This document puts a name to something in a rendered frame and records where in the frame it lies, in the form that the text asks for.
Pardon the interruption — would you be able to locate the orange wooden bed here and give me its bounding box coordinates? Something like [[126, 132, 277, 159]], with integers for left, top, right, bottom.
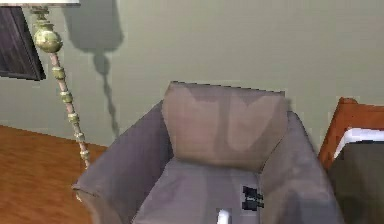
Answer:
[[317, 96, 384, 224]]

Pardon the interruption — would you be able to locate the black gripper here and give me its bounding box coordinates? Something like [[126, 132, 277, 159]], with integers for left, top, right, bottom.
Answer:
[[241, 185, 265, 212]]

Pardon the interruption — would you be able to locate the white mug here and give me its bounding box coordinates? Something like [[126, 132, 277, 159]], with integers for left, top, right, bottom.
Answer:
[[215, 208, 232, 224]]

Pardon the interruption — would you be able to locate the grey armchair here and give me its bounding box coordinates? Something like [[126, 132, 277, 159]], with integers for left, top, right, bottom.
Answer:
[[71, 80, 346, 224]]

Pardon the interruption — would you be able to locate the dark framed picture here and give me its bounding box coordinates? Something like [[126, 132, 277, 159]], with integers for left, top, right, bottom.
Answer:
[[0, 5, 47, 82]]

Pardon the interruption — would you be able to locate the brass floor lamp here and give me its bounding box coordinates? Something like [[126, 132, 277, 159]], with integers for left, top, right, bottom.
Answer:
[[0, 0, 92, 170]]

